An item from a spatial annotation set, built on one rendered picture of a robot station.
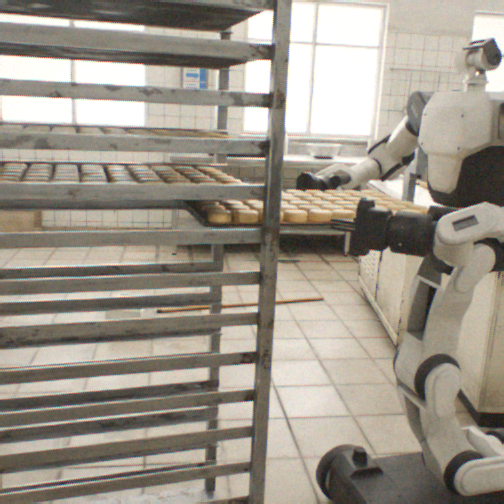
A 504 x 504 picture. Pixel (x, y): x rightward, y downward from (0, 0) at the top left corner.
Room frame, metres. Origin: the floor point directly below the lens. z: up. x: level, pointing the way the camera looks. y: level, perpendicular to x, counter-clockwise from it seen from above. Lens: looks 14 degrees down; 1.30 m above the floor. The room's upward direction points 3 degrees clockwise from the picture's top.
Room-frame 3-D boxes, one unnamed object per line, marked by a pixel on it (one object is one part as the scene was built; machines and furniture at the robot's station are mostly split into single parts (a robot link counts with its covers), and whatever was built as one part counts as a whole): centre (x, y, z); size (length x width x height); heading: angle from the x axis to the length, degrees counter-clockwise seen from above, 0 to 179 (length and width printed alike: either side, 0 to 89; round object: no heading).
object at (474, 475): (1.61, -0.69, 0.28); 0.21 x 0.20 x 0.13; 108
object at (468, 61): (1.58, -0.54, 1.44); 0.10 x 0.07 x 0.09; 18
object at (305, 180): (1.73, -0.16, 1.07); 0.12 x 0.10 x 0.13; 153
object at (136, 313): (3.30, 0.72, 0.08); 0.30 x 0.22 x 0.16; 175
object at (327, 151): (5.65, -0.61, 0.94); 0.33 x 0.33 x 0.12
